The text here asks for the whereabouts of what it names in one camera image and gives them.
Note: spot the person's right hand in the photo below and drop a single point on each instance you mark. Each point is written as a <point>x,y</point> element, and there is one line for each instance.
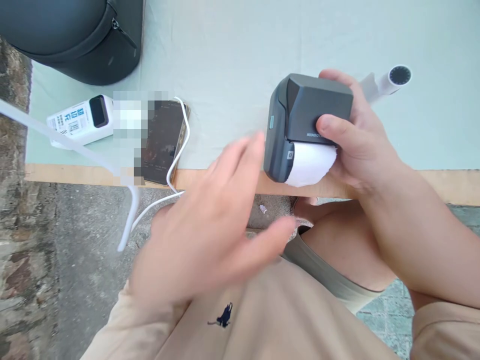
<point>369,150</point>

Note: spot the person's left hand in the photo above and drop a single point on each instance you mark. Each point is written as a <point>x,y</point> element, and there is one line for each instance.
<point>210,240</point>

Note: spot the dark grey label printer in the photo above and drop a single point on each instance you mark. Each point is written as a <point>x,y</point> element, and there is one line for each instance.
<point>300,112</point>

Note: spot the white paper roll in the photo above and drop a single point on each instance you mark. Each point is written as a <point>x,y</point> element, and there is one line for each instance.
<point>309,165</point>

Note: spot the small paper scrap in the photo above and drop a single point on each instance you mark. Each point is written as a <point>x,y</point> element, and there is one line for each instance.
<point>263,209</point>

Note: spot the white label roll with tail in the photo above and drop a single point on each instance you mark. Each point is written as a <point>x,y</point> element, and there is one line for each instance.
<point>392,80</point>

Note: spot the dark smartphone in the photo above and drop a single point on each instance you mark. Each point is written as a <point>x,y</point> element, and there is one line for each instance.
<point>165,142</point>

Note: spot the person's body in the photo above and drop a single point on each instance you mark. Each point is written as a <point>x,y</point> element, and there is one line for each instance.
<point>285,322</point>

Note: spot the pale green table mat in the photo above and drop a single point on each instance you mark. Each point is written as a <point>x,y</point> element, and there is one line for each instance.
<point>225,56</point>

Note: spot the white power bank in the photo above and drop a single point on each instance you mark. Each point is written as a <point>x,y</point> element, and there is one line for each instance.
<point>80,120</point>

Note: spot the black zipped bag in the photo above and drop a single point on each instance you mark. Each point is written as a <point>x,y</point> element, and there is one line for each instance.
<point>71,37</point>

